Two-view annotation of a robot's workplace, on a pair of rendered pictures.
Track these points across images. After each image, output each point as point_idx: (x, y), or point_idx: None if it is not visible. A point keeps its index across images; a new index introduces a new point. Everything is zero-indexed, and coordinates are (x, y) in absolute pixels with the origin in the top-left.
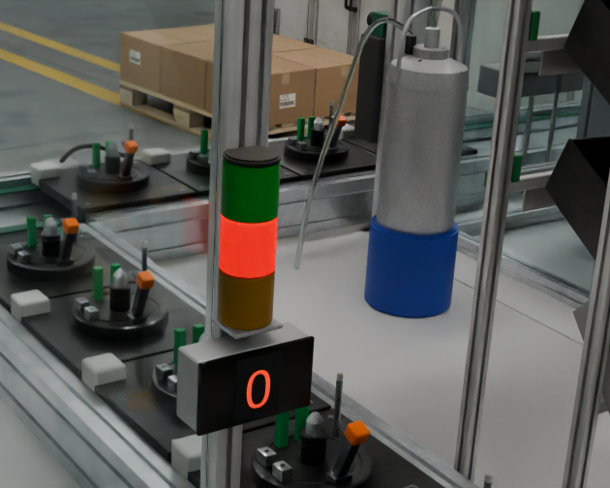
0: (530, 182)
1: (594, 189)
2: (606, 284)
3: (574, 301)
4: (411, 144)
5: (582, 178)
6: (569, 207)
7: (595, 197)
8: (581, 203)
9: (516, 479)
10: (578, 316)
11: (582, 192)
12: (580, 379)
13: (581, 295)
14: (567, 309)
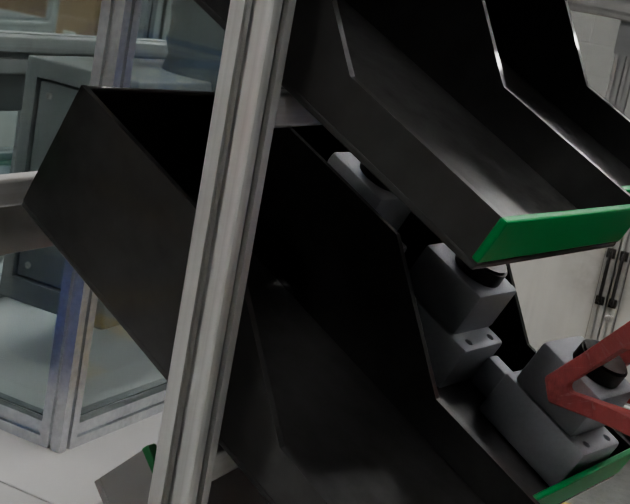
0: None
1: (148, 196)
2: (199, 420)
3: (19, 426)
4: None
5: (117, 174)
6: (85, 243)
7: (153, 214)
8: (115, 232)
9: None
10: (109, 491)
11: (117, 205)
12: None
13: (30, 417)
14: (9, 439)
